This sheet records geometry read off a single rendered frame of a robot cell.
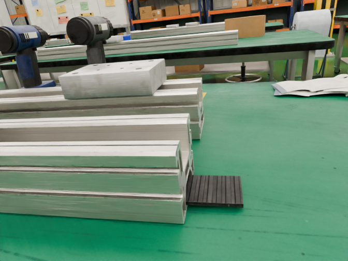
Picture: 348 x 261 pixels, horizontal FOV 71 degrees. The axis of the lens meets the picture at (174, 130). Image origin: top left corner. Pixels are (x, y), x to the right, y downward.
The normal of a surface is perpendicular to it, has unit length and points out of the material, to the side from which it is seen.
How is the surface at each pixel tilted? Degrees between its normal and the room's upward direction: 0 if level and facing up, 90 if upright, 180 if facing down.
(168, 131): 90
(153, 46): 90
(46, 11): 90
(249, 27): 89
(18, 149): 0
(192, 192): 0
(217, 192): 0
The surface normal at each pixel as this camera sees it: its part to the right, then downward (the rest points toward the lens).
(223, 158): -0.11, -0.91
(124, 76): -0.18, 0.42
